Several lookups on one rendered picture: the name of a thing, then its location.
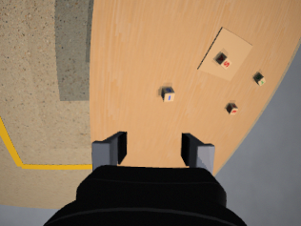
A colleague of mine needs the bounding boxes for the beige flat mat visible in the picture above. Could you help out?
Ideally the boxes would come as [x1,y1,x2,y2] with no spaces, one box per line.
[198,28,253,81]

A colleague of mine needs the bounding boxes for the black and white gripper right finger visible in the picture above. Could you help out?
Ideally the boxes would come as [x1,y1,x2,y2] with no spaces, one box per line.
[181,133,215,174]

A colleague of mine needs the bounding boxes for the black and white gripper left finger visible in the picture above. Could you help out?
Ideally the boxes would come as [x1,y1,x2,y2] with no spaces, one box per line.
[91,132,127,171]

